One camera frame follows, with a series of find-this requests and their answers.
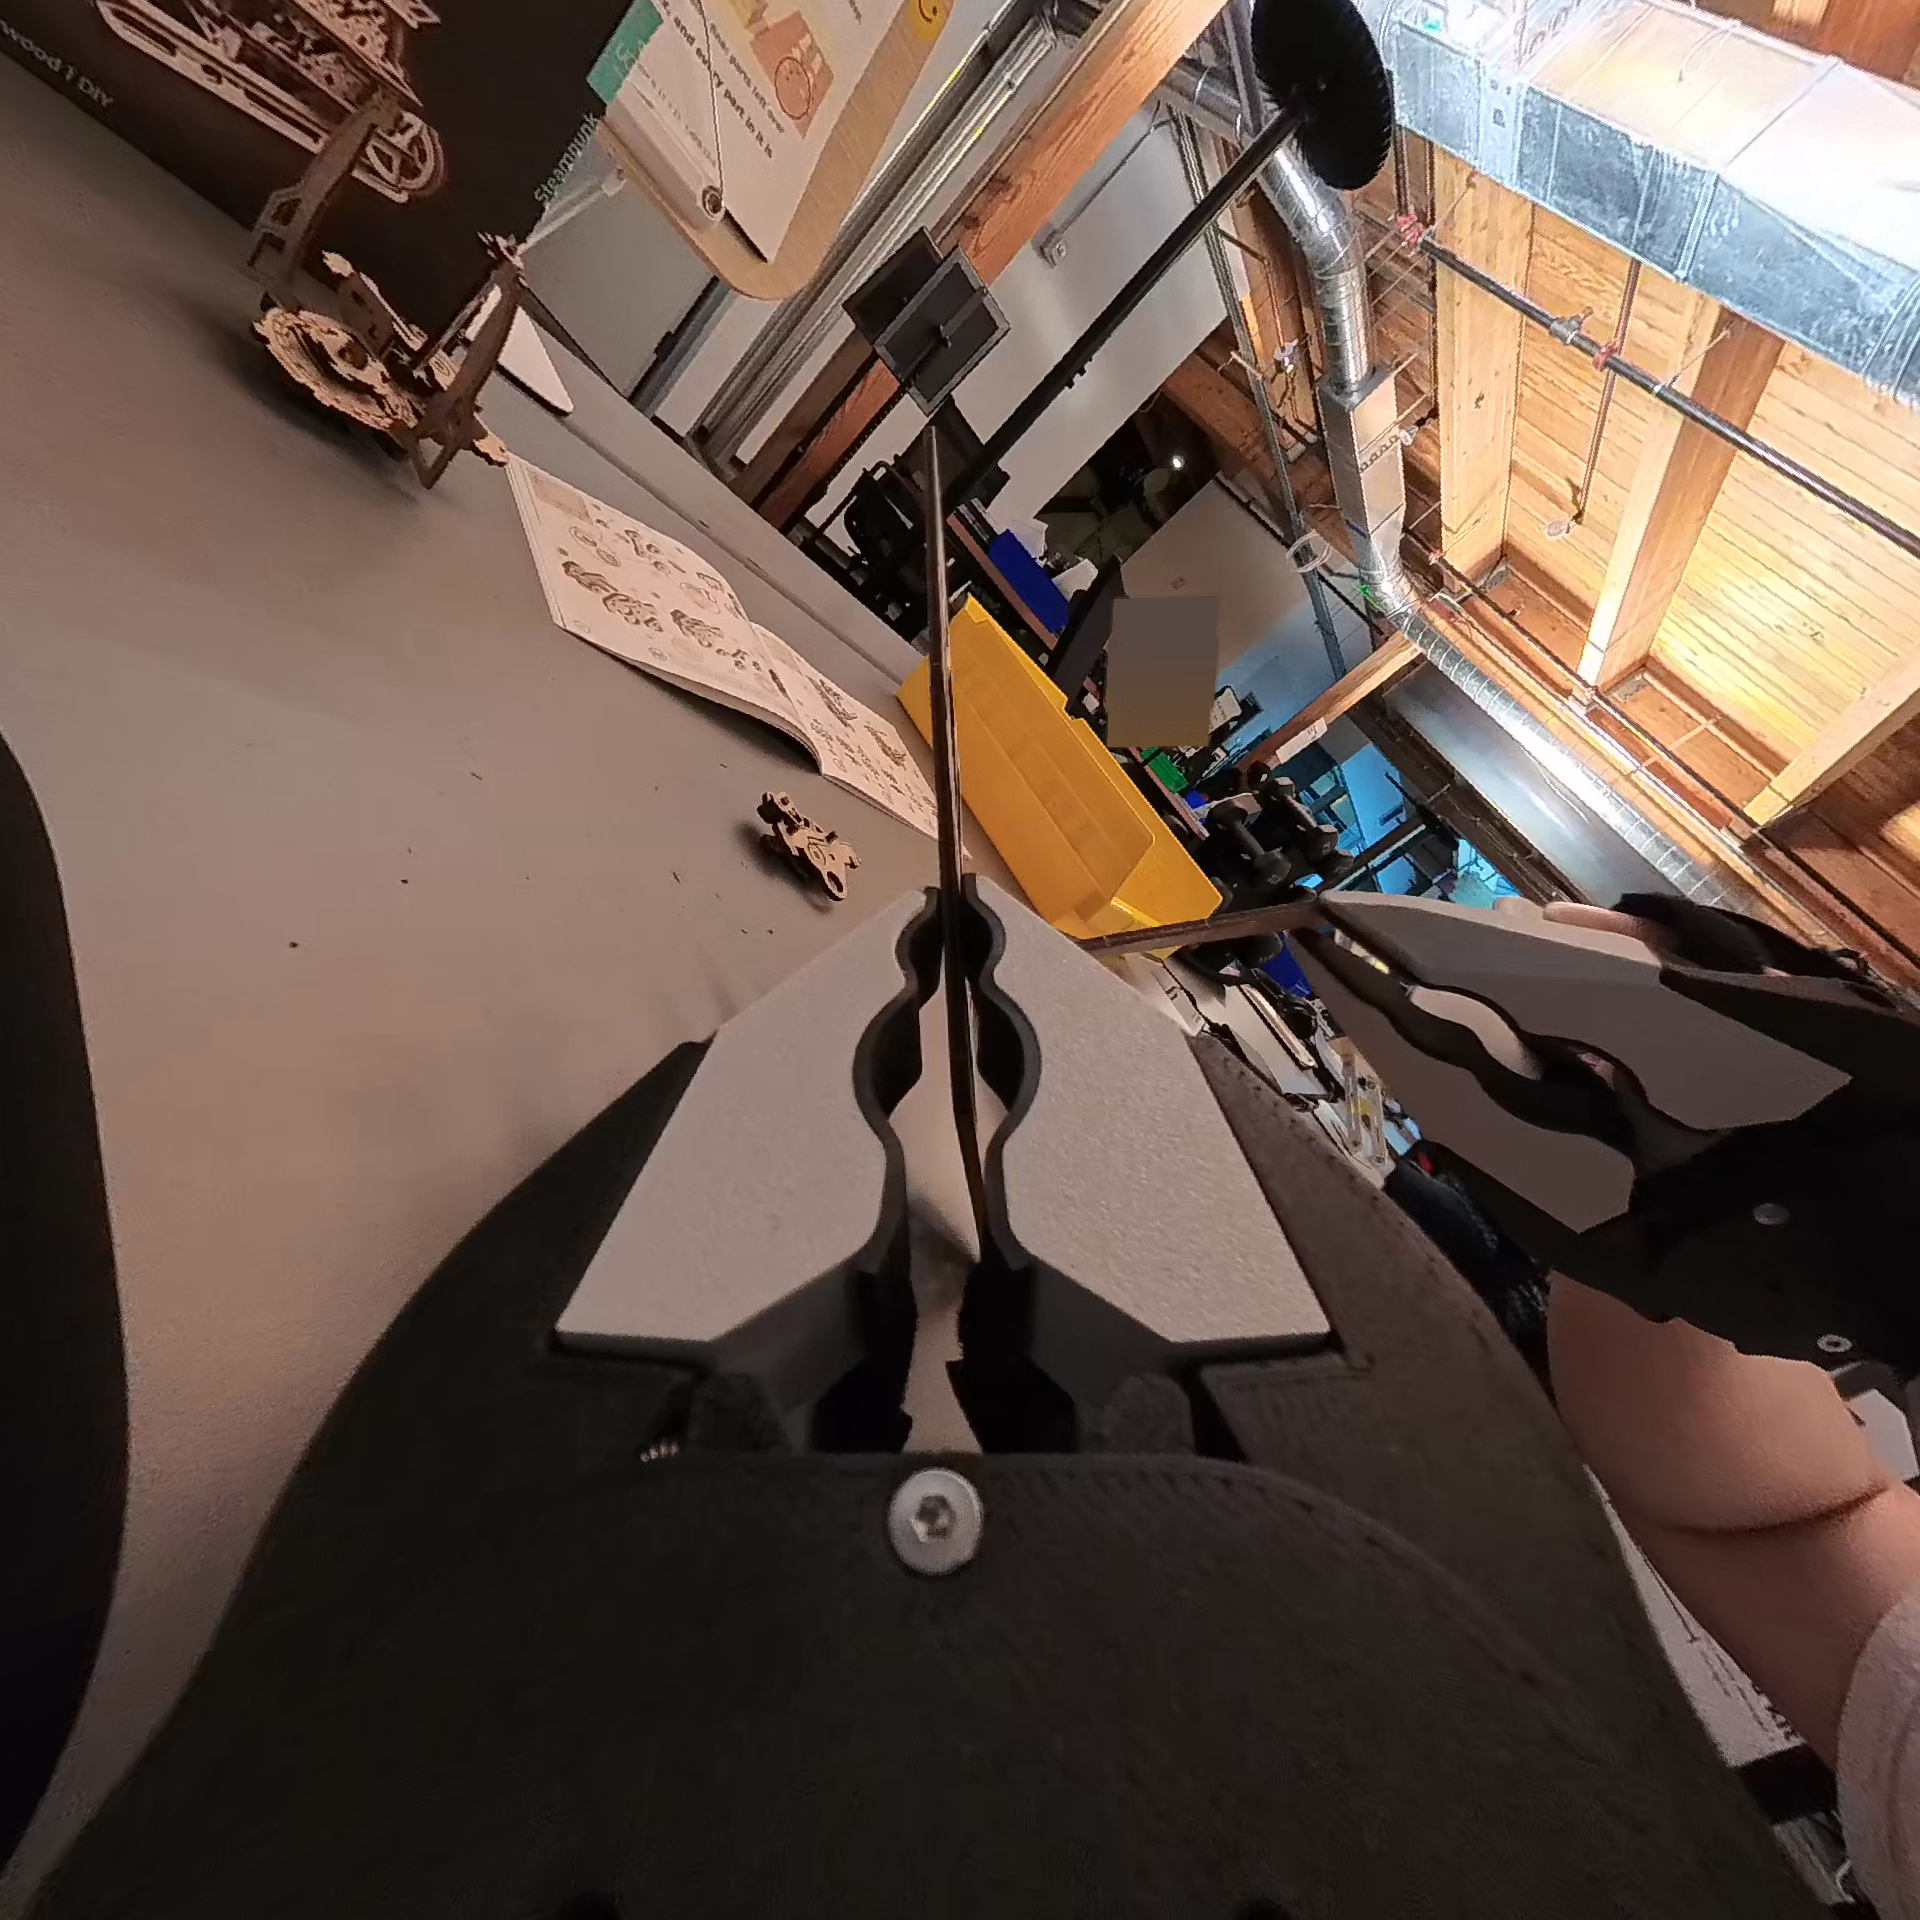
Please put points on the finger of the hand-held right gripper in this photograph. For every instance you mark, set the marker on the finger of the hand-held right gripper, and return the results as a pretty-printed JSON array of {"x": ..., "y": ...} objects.
[
  {"x": 1589, "y": 990},
  {"x": 1530, "y": 1140}
]

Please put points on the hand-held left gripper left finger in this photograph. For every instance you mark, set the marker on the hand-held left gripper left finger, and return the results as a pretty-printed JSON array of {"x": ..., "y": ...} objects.
[{"x": 719, "y": 1200}]

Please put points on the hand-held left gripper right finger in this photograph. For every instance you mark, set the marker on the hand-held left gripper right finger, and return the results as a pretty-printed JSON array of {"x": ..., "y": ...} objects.
[{"x": 1169, "y": 1200}]

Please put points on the thin wooden stick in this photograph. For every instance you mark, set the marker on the thin wooden stick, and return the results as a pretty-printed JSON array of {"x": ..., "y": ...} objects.
[{"x": 1198, "y": 930}]

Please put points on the small wooden gear assembly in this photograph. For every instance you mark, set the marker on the small wooden gear assembly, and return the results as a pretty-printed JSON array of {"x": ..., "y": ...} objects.
[{"x": 810, "y": 848}]

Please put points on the laser-cut wooden parts sheet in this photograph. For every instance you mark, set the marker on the laser-cut wooden parts sheet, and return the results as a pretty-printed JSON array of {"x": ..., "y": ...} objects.
[{"x": 947, "y": 749}]

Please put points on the person's right forearm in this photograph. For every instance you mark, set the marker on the person's right forearm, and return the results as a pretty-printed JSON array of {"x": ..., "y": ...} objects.
[{"x": 1694, "y": 1426}]

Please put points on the partly built wooden model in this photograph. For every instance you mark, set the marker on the partly built wooden model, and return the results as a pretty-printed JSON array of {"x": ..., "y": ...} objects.
[{"x": 339, "y": 358}]

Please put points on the black model kit box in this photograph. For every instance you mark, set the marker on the black model kit box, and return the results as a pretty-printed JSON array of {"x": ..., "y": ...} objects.
[{"x": 181, "y": 120}]

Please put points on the person's right hand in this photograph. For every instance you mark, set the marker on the person's right hand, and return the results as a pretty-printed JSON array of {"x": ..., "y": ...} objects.
[{"x": 1589, "y": 919}]

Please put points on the black dumbbell rack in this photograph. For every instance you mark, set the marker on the black dumbbell rack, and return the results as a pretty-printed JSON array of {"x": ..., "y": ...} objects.
[{"x": 1274, "y": 834}]

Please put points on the yellow plastic bin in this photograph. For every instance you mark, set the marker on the yellow plastic bin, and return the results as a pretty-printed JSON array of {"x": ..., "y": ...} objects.
[{"x": 1050, "y": 780}]

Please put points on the open instruction booklet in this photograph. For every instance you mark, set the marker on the open instruction booklet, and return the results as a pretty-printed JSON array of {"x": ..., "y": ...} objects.
[{"x": 661, "y": 615}]

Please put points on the blue storage bin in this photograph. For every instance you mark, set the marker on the blue storage bin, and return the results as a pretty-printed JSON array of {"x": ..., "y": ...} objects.
[{"x": 1028, "y": 585}]

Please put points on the black wrist rest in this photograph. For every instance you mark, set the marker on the black wrist rest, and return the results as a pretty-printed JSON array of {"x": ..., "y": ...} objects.
[{"x": 52, "y": 1274}]

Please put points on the white desk stand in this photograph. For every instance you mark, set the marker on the white desk stand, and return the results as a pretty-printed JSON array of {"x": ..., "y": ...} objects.
[{"x": 537, "y": 367}]

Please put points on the black square mounting plate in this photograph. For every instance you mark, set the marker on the black square mounting plate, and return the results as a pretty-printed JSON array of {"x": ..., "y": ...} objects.
[{"x": 930, "y": 323}]

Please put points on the black round ribbed fixture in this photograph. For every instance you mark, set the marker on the black round ribbed fixture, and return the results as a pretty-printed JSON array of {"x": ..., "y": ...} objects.
[{"x": 1327, "y": 82}]

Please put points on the foil-wrapped rectangular duct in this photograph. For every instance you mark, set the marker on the foil-wrapped rectangular duct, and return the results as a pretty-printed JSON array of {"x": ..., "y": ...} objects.
[{"x": 1651, "y": 151}]

